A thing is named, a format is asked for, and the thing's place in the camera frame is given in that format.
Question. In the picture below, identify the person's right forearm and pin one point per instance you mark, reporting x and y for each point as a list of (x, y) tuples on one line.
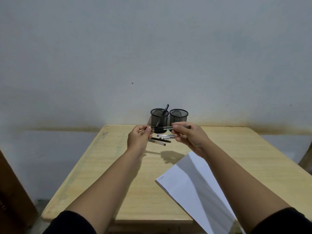
[(239, 182)]

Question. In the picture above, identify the white paper sheet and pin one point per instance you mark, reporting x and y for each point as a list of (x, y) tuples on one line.
[(190, 192)]

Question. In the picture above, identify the matte black pen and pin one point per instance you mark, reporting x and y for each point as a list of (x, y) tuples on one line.
[(162, 140)]

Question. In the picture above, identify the person's left forearm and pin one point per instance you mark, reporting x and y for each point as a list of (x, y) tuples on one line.
[(107, 190)]

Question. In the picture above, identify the person's right black sleeve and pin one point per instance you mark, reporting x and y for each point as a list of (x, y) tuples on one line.
[(282, 222)]

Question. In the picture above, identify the black mesh pen cup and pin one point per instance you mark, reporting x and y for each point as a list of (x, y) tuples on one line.
[(154, 119), (179, 116)]

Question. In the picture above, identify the brown wooden door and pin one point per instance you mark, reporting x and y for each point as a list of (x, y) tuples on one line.
[(14, 204)]

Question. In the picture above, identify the smoky grey translucent pen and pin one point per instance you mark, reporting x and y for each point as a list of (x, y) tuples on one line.
[(163, 128)]

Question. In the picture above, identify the clear blue gel pen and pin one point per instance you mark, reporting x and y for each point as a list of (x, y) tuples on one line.
[(165, 135)]

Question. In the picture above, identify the person's left hand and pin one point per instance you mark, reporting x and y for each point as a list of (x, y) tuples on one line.
[(139, 141)]

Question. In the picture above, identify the clear pen with white label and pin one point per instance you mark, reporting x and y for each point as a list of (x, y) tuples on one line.
[(168, 138)]

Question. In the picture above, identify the clear black gel pen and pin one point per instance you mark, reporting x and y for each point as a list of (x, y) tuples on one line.
[(158, 143), (166, 108)]

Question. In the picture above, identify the person's right hand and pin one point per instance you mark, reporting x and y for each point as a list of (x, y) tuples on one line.
[(192, 138)]

